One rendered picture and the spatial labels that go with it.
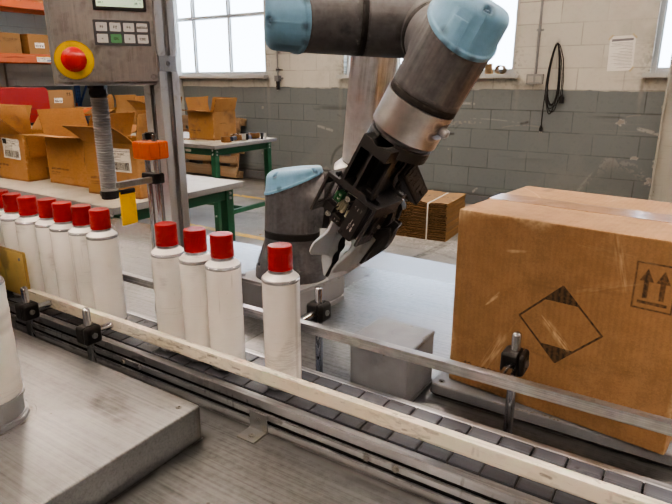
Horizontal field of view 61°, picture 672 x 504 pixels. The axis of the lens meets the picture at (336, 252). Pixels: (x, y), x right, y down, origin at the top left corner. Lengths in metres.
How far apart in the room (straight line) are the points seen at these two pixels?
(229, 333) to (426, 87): 0.46
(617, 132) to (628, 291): 5.24
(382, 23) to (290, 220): 0.58
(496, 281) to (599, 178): 5.24
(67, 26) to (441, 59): 0.67
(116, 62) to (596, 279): 0.81
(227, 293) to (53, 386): 0.28
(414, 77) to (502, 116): 5.65
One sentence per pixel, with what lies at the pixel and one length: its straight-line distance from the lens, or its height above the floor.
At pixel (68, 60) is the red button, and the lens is 1.04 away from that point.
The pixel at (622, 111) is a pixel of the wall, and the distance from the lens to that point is 5.97.
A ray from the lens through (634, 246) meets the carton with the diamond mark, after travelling 0.76.
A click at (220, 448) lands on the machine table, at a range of 0.81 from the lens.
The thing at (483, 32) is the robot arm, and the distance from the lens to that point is 0.57.
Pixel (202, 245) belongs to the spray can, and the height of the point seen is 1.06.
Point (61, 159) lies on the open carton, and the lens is 3.26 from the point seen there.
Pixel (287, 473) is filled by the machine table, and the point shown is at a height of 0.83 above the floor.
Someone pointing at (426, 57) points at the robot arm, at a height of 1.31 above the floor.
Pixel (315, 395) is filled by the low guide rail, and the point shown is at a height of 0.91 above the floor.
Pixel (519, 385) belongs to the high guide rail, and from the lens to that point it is 0.71.
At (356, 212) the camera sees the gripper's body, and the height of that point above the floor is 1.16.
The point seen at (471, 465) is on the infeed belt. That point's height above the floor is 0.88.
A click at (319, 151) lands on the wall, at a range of 7.29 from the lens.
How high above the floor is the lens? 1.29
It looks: 17 degrees down
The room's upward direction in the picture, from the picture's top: straight up
